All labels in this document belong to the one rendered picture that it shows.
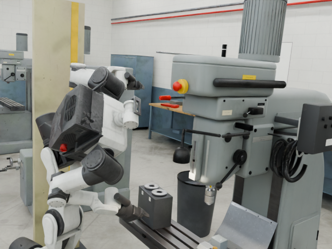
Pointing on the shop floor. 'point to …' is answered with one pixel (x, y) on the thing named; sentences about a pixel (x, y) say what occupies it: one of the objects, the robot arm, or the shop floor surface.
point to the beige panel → (51, 82)
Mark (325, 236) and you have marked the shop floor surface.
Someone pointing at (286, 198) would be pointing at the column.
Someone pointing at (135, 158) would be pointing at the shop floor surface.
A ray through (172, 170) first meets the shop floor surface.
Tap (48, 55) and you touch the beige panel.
